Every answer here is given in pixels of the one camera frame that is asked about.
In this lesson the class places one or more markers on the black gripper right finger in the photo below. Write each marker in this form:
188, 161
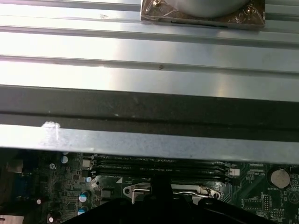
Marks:
166, 186

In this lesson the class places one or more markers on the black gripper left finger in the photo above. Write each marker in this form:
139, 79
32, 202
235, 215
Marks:
155, 186

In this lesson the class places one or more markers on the RAM slot with black clips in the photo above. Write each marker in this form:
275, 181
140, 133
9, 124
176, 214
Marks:
198, 181
130, 168

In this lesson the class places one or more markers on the RAM slot with white clips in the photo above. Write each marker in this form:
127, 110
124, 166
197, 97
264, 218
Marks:
198, 175
116, 161

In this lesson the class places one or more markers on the metal CPU socket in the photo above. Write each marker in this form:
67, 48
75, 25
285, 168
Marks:
213, 195

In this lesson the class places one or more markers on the small silver capacitor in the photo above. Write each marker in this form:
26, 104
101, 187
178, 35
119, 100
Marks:
82, 211
64, 159
84, 197
88, 179

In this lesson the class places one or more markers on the black and grey PC case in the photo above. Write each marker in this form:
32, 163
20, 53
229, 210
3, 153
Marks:
140, 105

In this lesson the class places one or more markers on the green motherboard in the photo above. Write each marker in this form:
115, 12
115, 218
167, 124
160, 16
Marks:
254, 186

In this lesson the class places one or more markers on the silver coin battery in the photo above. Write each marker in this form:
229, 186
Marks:
280, 178

